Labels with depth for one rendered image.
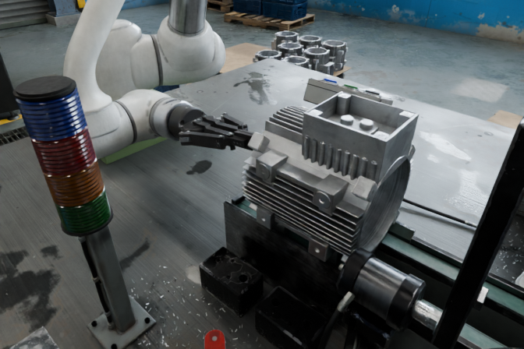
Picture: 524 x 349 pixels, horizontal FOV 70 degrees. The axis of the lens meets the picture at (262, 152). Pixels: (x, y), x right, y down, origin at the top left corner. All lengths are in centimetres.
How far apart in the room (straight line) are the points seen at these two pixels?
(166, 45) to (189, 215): 51
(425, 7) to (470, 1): 62
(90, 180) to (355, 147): 32
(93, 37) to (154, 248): 42
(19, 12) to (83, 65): 625
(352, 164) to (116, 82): 81
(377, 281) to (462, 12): 592
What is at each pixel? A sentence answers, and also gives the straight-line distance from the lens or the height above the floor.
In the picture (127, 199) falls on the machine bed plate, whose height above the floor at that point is 80.
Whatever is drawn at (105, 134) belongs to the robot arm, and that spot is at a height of 100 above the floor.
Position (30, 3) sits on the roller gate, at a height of 30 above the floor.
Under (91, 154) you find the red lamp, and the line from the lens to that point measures 48.
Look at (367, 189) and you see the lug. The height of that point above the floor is 108.
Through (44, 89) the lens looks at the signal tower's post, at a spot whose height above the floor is 122.
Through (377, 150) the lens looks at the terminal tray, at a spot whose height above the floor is 113.
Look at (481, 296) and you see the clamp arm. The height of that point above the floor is 108.
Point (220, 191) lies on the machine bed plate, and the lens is 93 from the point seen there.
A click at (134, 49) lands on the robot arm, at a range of 114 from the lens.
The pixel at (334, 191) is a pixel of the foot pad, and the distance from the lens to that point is 48.
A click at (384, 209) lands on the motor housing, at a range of 65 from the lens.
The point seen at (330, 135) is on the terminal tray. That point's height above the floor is 113.
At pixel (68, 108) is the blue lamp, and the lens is 45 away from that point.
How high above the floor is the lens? 136
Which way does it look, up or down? 32 degrees down
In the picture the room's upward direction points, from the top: straight up
